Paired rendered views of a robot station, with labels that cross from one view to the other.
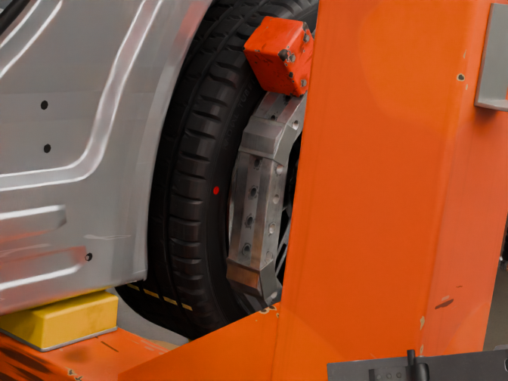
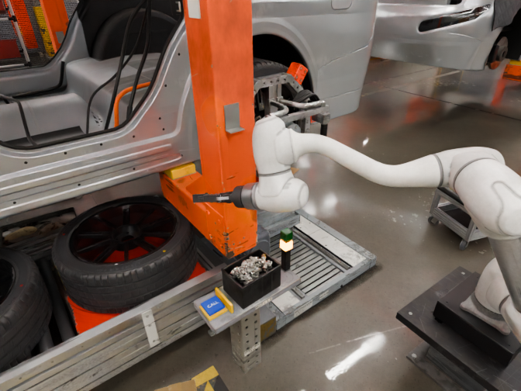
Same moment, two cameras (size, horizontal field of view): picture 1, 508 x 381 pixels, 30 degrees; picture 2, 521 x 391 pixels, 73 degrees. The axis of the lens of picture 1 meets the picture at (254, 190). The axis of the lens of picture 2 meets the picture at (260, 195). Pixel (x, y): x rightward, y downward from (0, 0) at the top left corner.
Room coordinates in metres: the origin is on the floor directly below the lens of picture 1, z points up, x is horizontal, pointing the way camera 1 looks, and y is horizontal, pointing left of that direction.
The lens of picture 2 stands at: (-0.25, -0.63, 1.54)
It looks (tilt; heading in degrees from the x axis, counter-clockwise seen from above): 31 degrees down; 17
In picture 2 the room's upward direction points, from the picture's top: 1 degrees counter-clockwise
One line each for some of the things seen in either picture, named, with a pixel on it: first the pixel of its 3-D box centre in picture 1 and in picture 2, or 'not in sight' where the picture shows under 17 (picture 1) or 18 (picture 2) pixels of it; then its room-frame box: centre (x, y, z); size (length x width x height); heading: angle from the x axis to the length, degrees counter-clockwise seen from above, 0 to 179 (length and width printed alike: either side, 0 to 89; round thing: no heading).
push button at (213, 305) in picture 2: not in sight; (212, 306); (0.60, -0.18, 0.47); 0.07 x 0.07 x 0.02; 53
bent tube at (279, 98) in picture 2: not in sight; (301, 95); (1.56, -0.32, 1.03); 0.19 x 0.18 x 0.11; 53
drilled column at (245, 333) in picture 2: not in sight; (245, 331); (0.72, -0.26, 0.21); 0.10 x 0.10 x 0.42; 53
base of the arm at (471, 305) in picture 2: not in sight; (495, 302); (0.98, -1.25, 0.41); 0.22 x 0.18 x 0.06; 147
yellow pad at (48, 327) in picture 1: (50, 308); (178, 167); (1.23, 0.26, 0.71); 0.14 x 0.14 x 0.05; 53
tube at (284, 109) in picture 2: not in sight; (270, 102); (1.40, -0.20, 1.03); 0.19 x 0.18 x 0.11; 53
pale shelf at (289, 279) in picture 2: not in sight; (249, 292); (0.74, -0.28, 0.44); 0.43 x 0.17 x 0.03; 143
